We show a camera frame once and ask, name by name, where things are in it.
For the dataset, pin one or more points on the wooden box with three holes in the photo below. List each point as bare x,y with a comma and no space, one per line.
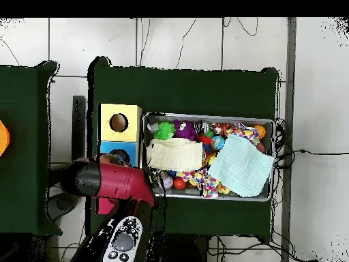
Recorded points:
131,131

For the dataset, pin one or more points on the green spiky rubber ball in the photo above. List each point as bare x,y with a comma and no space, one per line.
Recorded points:
164,131

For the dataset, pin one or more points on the blue globe ball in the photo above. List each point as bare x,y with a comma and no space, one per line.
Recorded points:
218,142

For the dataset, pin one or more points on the cream waffle cloth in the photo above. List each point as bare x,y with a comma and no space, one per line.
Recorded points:
174,155

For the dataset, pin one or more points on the purple monster toy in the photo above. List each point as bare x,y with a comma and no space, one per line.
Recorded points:
185,132

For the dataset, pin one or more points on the knotted polka dot cloth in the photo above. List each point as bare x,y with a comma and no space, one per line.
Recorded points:
204,182

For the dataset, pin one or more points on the white baseball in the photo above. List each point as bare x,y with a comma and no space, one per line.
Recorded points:
167,182

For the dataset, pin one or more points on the neighbouring green covered table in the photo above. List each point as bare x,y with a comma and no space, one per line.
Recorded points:
21,163

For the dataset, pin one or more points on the orange round object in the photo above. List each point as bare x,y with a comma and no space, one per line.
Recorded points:
3,139

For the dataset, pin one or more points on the shallow clear mesh bin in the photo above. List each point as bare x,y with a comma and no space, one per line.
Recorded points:
188,192

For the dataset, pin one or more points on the crumpled polka dot cloth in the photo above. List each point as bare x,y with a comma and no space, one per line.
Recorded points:
245,132

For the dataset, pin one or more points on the small red ball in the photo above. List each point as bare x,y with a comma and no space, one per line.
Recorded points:
179,183

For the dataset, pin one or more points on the orange basketball toy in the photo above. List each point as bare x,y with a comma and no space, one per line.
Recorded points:
260,131

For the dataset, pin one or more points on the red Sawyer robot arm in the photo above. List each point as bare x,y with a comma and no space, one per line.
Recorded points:
120,182

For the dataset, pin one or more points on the mint green waffle cloth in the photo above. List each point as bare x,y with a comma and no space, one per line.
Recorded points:
240,166

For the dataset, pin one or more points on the crushed clear plastic bottle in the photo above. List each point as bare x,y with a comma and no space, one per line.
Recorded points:
121,158

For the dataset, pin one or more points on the dark green tablecloth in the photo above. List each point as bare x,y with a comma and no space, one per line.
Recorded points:
190,90

